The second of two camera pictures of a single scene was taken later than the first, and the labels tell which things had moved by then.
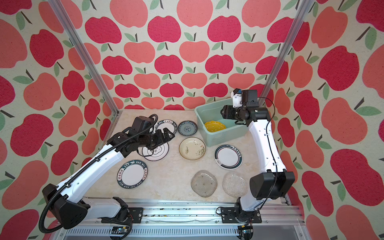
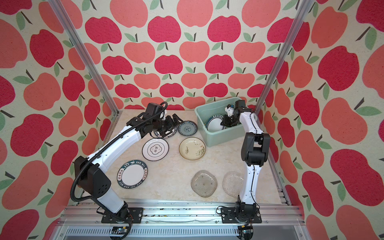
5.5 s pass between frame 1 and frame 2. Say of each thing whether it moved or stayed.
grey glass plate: stayed
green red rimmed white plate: moved
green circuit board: stayed
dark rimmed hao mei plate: stayed
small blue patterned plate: stayed
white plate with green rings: stayed
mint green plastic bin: stayed
